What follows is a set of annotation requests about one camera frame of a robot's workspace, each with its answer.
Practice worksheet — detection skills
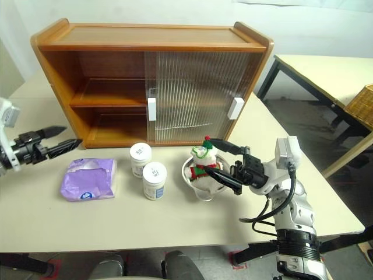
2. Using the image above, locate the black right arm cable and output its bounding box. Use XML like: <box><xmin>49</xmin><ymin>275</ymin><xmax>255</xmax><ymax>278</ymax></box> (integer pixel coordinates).
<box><xmin>238</xmin><ymin>164</ymin><xmax>297</xmax><ymax>234</ymax></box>

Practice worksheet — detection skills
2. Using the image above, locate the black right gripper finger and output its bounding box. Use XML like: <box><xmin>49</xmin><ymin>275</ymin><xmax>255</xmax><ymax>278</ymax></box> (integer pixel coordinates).
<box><xmin>210</xmin><ymin>137</ymin><xmax>244</xmax><ymax>155</ymax></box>
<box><xmin>203</xmin><ymin>166</ymin><xmax>243</xmax><ymax>195</ymax></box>

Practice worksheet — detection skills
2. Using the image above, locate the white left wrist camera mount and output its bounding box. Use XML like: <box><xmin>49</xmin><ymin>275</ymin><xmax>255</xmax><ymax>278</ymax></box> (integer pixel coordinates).
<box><xmin>0</xmin><ymin>97</ymin><xmax>21</xmax><ymax>173</ymax></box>

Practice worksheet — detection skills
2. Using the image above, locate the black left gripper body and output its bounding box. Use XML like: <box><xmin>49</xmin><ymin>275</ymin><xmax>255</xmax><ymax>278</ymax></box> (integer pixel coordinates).
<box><xmin>13</xmin><ymin>131</ymin><xmax>49</xmax><ymax>165</ymax></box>

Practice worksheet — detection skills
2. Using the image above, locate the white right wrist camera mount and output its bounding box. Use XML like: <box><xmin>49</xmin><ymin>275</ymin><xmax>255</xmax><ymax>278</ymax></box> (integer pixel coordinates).
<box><xmin>248</xmin><ymin>135</ymin><xmax>302</xmax><ymax>195</ymax></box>

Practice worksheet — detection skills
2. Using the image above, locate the ribbed glass sliding door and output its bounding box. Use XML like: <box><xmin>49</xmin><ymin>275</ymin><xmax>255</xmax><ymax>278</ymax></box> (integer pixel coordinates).
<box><xmin>156</xmin><ymin>51</ymin><xmax>260</xmax><ymax>144</ymax></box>
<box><xmin>145</xmin><ymin>51</ymin><xmax>248</xmax><ymax>144</ymax></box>

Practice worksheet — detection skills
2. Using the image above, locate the black table leg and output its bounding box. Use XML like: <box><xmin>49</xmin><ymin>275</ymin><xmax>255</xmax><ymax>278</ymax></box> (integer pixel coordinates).
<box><xmin>233</xmin><ymin>226</ymin><xmax>373</xmax><ymax>265</ymax></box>
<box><xmin>0</xmin><ymin>253</ymin><xmax>56</xmax><ymax>275</ymax></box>

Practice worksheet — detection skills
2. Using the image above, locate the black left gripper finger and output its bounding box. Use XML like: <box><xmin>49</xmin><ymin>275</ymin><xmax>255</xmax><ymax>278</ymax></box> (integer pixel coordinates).
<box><xmin>47</xmin><ymin>139</ymin><xmax>83</xmax><ymax>159</ymax></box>
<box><xmin>39</xmin><ymin>125</ymin><xmax>67</xmax><ymax>139</ymax></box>

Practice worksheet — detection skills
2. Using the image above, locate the white plastic bottle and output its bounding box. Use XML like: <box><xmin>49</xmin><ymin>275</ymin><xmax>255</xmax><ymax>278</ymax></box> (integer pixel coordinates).
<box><xmin>142</xmin><ymin>162</ymin><xmax>168</xmax><ymax>201</ymax></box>
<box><xmin>129</xmin><ymin>142</ymin><xmax>153</xmax><ymax>178</ymax></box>

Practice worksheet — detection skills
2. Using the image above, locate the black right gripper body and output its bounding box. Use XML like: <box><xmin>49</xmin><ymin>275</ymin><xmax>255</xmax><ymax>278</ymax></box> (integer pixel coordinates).
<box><xmin>229</xmin><ymin>145</ymin><xmax>269</xmax><ymax>189</ymax></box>

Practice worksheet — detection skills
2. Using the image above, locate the wooden cabinet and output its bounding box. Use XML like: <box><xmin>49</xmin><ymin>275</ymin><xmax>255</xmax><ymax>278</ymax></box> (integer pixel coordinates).
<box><xmin>30</xmin><ymin>17</ymin><xmax>275</xmax><ymax>151</ymax></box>

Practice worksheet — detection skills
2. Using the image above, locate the brown cardboard piece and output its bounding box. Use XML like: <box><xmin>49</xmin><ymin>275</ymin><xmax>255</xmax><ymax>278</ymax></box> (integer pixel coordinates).
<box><xmin>357</xmin><ymin>242</ymin><xmax>373</xmax><ymax>263</ymax></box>

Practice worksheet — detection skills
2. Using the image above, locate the metal bowl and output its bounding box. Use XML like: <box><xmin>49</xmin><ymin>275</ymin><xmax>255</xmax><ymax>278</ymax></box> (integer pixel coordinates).
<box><xmin>181</xmin><ymin>154</ymin><xmax>231</xmax><ymax>202</ymax></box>

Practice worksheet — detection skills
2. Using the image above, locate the white plush toy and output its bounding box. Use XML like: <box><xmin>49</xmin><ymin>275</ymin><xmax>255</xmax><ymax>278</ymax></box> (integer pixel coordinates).
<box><xmin>186</xmin><ymin>135</ymin><xmax>225</xmax><ymax>195</ymax></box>

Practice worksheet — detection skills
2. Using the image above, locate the wicker basket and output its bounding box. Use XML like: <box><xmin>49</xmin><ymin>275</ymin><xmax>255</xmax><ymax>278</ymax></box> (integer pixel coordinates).
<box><xmin>343</xmin><ymin>83</ymin><xmax>373</xmax><ymax>131</ymax></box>

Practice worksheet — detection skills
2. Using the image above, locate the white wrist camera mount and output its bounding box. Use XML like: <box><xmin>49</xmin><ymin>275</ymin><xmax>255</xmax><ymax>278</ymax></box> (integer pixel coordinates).
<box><xmin>0</xmin><ymin>97</ymin><xmax>21</xmax><ymax>173</ymax></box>
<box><xmin>248</xmin><ymin>135</ymin><xmax>302</xmax><ymax>195</ymax></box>

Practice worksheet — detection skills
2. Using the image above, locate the beige side table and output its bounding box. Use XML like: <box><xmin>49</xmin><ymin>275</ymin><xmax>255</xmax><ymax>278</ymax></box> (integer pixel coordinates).
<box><xmin>256</xmin><ymin>54</ymin><xmax>373</xmax><ymax>179</ymax></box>

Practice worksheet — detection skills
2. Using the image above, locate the grey rounded shape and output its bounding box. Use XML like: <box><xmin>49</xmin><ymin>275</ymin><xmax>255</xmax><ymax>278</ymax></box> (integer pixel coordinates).
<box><xmin>89</xmin><ymin>253</ymin><xmax>128</xmax><ymax>280</ymax></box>
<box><xmin>161</xmin><ymin>250</ymin><xmax>205</xmax><ymax>280</ymax></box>

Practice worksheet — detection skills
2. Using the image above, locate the purple tissue pack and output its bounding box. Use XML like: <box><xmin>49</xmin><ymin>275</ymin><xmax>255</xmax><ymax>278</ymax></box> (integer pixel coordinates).
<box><xmin>59</xmin><ymin>157</ymin><xmax>118</xmax><ymax>202</ymax></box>

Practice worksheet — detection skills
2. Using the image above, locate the white door handle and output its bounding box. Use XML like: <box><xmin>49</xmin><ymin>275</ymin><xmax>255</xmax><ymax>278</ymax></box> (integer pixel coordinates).
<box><xmin>227</xmin><ymin>97</ymin><xmax>244</xmax><ymax>120</ymax></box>
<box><xmin>147</xmin><ymin>97</ymin><xmax>157</xmax><ymax>121</ymax></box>

